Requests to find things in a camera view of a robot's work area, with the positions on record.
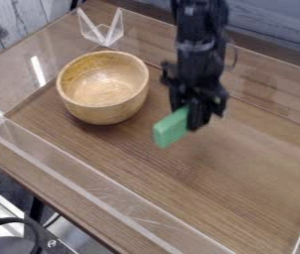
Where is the black table leg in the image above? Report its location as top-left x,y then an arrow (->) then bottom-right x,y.
30,197 -> 46,222

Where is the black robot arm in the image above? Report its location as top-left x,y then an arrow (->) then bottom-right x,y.
161,0 -> 229,131

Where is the green rectangular block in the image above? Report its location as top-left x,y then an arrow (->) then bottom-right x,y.
153,107 -> 189,149

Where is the clear acrylic tray enclosure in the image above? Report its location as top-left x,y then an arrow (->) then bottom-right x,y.
0,14 -> 300,254

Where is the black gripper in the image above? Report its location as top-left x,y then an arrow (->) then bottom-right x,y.
161,39 -> 229,131

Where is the black cable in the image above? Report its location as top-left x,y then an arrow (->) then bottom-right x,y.
0,216 -> 46,254

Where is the light brown wooden bowl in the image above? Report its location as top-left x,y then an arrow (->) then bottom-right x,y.
56,50 -> 150,125

